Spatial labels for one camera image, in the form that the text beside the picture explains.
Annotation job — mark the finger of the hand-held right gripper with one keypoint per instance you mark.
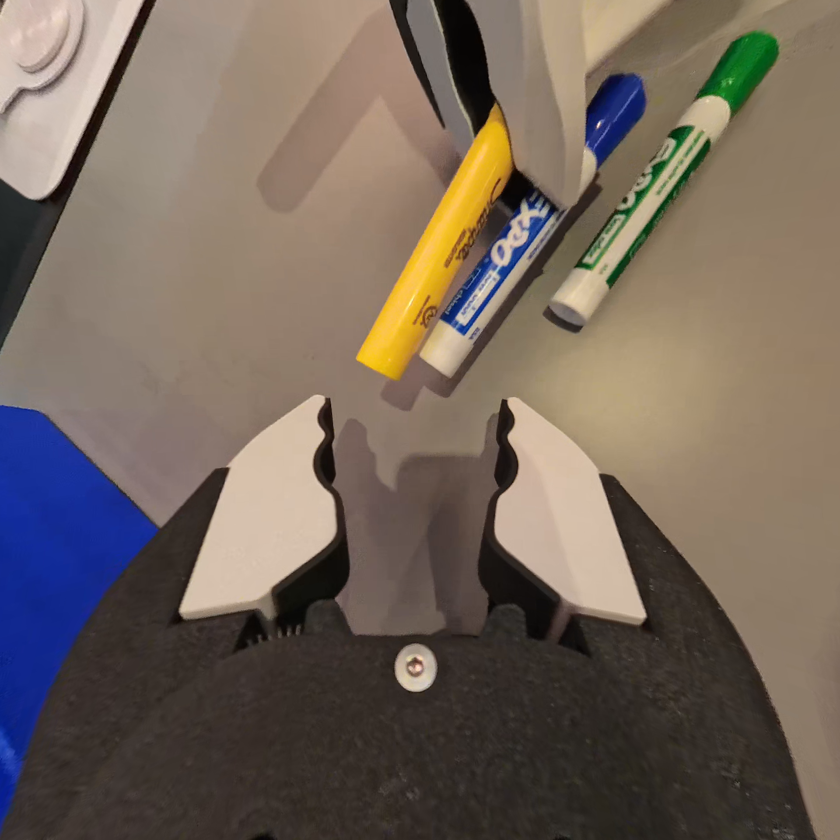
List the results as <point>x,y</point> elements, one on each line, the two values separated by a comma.
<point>544,98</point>
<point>433,52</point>

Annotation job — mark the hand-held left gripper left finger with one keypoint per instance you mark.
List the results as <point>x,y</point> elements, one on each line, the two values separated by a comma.
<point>262,525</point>

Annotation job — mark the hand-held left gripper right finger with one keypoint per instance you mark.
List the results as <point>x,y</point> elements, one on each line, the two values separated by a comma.
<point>564,525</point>

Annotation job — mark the green dry erase marker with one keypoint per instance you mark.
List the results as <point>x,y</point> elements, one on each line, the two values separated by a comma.
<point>656,184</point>

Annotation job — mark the blue dry erase marker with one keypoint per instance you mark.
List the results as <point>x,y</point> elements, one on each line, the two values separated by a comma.
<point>485,282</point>

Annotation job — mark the yellow highlighter marker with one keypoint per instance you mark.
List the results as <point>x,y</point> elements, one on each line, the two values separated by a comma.
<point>433,262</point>

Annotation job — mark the large blue plastic bin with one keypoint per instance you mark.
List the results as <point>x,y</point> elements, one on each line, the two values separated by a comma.
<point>52,558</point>

